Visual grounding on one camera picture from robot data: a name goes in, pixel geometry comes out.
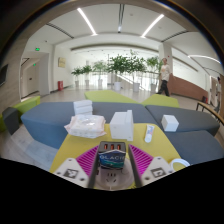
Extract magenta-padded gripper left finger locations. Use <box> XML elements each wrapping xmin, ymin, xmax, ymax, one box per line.
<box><xmin>53</xmin><ymin>145</ymin><xmax>102</xmax><ymax>189</ymax></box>

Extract dark charger block with label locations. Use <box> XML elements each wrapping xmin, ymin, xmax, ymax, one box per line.
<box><xmin>97</xmin><ymin>140</ymin><xmax>128</xmax><ymax>169</ymax></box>

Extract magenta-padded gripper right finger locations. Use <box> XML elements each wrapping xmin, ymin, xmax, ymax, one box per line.
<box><xmin>127</xmin><ymin>143</ymin><xmax>176</xmax><ymax>188</ymax></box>

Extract white power strip cable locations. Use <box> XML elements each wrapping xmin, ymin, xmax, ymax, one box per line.
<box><xmin>169</xmin><ymin>158</ymin><xmax>191</xmax><ymax>172</ymax></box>

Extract small white box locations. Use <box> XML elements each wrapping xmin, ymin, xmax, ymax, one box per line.
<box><xmin>161</xmin><ymin>114</ymin><xmax>180</xmax><ymax>133</ymax></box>

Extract green bench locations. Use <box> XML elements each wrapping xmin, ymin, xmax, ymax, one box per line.
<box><xmin>0</xmin><ymin>95</ymin><xmax>42</xmax><ymax>133</ymax></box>

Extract black cube stool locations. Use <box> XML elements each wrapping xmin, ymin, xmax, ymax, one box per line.
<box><xmin>1</xmin><ymin>106</ymin><xmax>20</xmax><ymax>136</ymax></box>

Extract grey sofa with white box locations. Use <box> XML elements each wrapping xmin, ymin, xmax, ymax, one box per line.
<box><xmin>145</xmin><ymin>104</ymin><xmax>221</xmax><ymax>136</ymax></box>

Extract wooden chair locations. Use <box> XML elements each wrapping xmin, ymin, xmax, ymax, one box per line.
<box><xmin>195</xmin><ymin>96</ymin><xmax>224</xmax><ymax>126</ymax></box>

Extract stack of white tissue packs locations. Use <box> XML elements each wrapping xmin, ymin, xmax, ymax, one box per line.
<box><xmin>72</xmin><ymin>99</ymin><xmax>94</xmax><ymax>117</ymax></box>

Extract group of potted plants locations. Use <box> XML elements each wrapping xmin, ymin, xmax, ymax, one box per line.
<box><xmin>70</xmin><ymin>49</ymin><xmax>164</xmax><ymax>93</ymax></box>

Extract pink wet wipes pack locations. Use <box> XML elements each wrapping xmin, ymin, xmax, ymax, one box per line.
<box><xmin>63</xmin><ymin>114</ymin><xmax>108</xmax><ymax>139</ymax></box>

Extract long grey sofa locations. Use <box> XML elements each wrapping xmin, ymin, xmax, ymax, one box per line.
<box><xmin>20</xmin><ymin>101</ymin><xmax>158</xmax><ymax>149</ymax></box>

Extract yellow wall picture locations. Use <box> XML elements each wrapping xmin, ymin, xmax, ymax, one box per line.
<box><xmin>58</xmin><ymin>57</ymin><xmax>67</xmax><ymax>69</ymax></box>

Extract person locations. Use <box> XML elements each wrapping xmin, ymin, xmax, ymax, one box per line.
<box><xmin>156</xmin><ymin>57</ymin><xmax>172</xmax><ymax>97</ymax></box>

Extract large white box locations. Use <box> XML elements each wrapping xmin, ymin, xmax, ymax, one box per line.
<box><xmin>109</xmin><ymin>109</ymin><xmax>135</xmax><ymax>142</ymax></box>

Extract green sofa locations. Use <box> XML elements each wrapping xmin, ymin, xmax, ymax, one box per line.
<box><xmin>84</xmin><ymin>89</ymin><xmax>141</xmax><ymax>104</ymax></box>
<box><xmin>141</xmin><ymin>93</ymin><xmax>181</xmax><ymax>108</ymax></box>

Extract dark wall screen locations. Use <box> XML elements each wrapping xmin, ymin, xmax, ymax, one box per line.
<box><xmin>0</xmin><ymin>63</ymin><xmax>9</xmax><ymax>88</ymax></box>

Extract white tube with red cap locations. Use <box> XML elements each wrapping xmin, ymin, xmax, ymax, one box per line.
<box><xmin>144</xmin><ymin>124</ymin><xmax>156</xmax><ymax>144</ymax></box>

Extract round white and green power strip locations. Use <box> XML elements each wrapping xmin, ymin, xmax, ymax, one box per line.
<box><xmin>94</xmin><ymin>164</ymin><xmax>134</xmax><ymax>191</ymax></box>

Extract ceiling strip lights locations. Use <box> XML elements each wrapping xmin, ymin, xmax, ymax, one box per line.
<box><xmin>77</xmin><ymin>7</ymin><xmax>222</xmax><ymax>65</ymax></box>

